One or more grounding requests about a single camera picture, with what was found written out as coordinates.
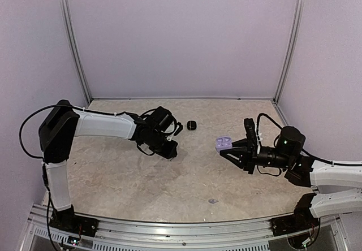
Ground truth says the purple charging case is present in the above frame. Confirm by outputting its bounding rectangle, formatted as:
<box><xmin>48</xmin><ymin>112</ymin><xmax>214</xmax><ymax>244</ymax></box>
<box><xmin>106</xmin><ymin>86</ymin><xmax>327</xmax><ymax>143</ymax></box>
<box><xmin>215</xmin><ymin>136</ymin><xmax>232</xmax><ymax>153</ymax></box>

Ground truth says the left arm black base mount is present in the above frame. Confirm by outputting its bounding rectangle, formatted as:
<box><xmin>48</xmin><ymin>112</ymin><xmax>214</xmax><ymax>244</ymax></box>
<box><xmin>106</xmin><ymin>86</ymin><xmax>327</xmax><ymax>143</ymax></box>
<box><xmin>49</xmin><ymin>205</ymin><xmax>99</xmax><ymax>237</ymax></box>

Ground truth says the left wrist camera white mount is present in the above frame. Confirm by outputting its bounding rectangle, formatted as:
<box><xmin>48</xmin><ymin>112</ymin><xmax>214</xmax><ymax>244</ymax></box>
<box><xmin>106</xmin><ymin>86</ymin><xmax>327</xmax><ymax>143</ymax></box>
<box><xmin>167</xmin><ymin>122</ymin><xmax>183</xmax><ymax>141</ymax></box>

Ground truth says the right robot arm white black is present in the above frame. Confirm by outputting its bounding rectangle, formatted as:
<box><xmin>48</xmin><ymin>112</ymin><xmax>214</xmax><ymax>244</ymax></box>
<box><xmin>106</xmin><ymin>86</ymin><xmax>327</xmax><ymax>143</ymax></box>
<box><xmin>216</xmin><ymin>126</ymin><xmax>361</xmax><ymax>231</ymax></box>

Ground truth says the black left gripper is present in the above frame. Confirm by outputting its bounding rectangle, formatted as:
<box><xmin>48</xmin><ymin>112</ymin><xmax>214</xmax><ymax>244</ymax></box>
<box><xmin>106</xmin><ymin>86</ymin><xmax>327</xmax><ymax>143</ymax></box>
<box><xmin>148</xmin><ymin>130</ymin><xmax>179</xmax><ymax>159</ymax></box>

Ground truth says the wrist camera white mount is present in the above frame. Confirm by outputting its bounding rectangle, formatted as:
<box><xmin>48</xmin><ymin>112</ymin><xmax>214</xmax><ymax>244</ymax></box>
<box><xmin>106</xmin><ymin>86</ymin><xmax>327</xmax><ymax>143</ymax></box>
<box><xmin>167</xmin><ymin>122</ymin><xmax>183</xmax><ymax>141</ymax></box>
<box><xmin>244</xmin><ymin>118</ymin><xmax>259</xmax><ymax>150</ymax></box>

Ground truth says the aluminium front rail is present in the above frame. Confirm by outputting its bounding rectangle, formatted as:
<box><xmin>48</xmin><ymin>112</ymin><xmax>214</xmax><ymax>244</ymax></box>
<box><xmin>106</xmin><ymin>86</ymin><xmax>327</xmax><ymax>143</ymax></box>
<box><xmin>19</xmin><ymin>210</ymin><xmax>348</xmax><ymax>251</ymax></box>

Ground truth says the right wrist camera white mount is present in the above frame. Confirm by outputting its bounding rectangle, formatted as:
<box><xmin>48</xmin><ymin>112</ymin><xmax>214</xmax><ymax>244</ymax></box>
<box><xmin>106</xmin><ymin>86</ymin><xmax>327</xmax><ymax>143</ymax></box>
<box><xmin>244</xmin><ymin>118</ymin><xmax>259</xmax><ymax>150</ymax></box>

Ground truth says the aluminium corner post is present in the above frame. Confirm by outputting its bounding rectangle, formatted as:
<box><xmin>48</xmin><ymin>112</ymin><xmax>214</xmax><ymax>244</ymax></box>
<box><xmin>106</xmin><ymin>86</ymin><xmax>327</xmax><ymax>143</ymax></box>
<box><xmin>273</xmin><ymin>0</ymin><xmax>305</xmax><ymax>106</ymax></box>
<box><xmin>59</xmin><ymin>0</ymin><xmax>93</xmax><ymax>105</ymax></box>

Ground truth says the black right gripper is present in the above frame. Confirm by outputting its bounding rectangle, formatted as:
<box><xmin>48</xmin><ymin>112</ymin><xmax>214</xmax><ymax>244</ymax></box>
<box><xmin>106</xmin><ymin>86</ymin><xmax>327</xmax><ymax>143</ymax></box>
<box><xmin>221</xmin><ymin>138</ymin><xmax>292</xmax><ymax>174</ymax></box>

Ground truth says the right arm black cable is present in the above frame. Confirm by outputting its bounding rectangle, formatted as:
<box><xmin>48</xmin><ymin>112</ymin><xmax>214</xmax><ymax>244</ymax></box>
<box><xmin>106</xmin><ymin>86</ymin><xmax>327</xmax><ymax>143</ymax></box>
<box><xmin>256</xmin><ymin>112</ymin><xmax>362</xmax><ymax>167</ymax></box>

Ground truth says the black charging case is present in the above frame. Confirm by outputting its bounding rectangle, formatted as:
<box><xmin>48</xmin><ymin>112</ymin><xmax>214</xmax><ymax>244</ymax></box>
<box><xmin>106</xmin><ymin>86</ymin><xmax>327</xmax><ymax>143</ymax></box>
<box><xmin>187</xmin><ymin>120</ymin><xmax>197</xmax><ymax>131</ymax></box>

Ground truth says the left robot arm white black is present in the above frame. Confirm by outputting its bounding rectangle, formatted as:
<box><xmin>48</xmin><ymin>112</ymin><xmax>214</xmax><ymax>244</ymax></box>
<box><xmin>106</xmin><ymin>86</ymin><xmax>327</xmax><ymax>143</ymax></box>
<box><xmin>38</xmin><ymin>99</ymin><xmax>183</xmax><ymax>231</ymax></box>

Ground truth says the left aluminium corner post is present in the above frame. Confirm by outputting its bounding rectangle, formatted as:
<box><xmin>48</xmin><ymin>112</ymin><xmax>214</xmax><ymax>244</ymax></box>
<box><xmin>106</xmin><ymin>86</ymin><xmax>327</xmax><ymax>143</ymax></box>
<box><xmin>59</xmin><ymin>0</ymin><xmax>93</xmax><ymax>105</ymax></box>

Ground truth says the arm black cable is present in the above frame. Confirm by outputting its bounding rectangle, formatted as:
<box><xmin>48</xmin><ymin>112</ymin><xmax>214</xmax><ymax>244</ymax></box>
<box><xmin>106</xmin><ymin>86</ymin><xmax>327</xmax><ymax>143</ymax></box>
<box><xmin>256</xmin><ymin>112</ymin><xmax>362</xmax><ymax>167</ymax></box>
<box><xmin>19</xmin><ymin>105</ymin><xmax>125</xmax><ymax>251</ymax></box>

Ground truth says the purple earbud near front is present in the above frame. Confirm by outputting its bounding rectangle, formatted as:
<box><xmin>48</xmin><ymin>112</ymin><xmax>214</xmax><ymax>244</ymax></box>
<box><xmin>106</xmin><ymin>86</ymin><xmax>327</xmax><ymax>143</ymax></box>
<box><xmin>208</xmin><ymin>198</ymin><xmax>219</xmax><ymax>204</ymax></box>

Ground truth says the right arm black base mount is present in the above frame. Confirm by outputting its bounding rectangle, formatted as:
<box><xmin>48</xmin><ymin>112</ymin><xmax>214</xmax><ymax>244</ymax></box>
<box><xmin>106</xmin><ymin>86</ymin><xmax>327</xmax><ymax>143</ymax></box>
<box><xmin>270</xmin><ymin>193</ymin><xmax>320</xmax><ymax>236</ymax></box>

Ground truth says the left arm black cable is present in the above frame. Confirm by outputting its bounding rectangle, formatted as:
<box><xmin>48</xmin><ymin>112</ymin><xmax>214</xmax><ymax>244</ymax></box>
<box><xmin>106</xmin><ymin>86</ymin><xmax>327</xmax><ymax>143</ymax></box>
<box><xmin>19</xmin><ymin>105</ymin><xmax>125</xmax><ymax>251</ymax></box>

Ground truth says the right aluminium corner post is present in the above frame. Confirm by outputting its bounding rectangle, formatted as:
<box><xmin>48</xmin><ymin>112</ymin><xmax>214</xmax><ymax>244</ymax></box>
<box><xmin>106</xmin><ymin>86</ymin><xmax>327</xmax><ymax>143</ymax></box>
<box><xmin>273</xmin><ymin>0</ymin><xmax>305</xmax><ymax>106</ymax></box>

